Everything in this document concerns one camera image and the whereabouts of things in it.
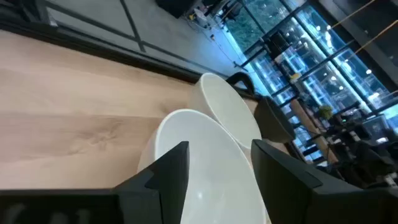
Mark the green potted plant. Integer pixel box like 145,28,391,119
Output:
318,105,334,121

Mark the dark computer monitor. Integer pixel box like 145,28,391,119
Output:
362,114,390,141

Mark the long wooden desk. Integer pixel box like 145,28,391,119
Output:
290,99,339,165

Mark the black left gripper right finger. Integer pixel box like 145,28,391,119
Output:
250,139,361,224

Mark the white plate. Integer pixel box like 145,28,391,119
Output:
136,108,268,224

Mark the black computer tower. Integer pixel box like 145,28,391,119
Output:
155,0,206,19

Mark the cream white bowl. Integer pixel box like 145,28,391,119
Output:
189,72,262,150

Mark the dark grey bowl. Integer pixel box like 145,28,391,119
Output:
253,95,296,144

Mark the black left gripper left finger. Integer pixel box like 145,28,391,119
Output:
113,141,190,224

